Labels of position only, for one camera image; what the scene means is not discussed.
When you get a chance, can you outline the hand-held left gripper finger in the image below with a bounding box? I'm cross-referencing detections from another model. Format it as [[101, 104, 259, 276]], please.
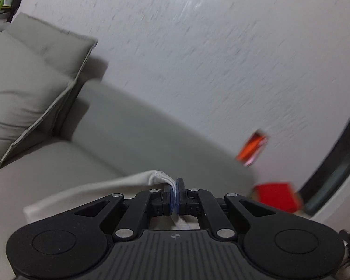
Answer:
[[73, 189, 176, 241], [176, 178, 277, 241]]

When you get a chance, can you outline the white garment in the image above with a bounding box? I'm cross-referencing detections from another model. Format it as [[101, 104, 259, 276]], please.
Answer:
[[23, 170, 200, 232]]

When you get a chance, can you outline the grey sofa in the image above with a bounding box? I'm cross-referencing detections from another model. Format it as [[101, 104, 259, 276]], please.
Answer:
[[0, 23, 256, 280]]

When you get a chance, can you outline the phone in orange case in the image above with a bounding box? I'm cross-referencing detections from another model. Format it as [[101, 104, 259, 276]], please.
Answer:
[[236, 128, 270, 168]]

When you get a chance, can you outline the red garment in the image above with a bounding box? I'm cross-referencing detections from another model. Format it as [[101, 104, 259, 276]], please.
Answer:
[[252, 182, 304, 214]]

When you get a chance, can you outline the large grey sofa pillow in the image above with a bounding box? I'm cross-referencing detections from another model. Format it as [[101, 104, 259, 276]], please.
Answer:
[[0, 31, 77, 175]]

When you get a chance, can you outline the small grey sofa pillow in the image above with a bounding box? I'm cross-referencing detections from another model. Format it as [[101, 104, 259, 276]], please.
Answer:
[[6, 12, 98, 80]]

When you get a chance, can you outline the dark window frame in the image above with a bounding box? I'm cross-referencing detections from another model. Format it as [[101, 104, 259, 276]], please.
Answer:
[[300, 93, 350, 217]]

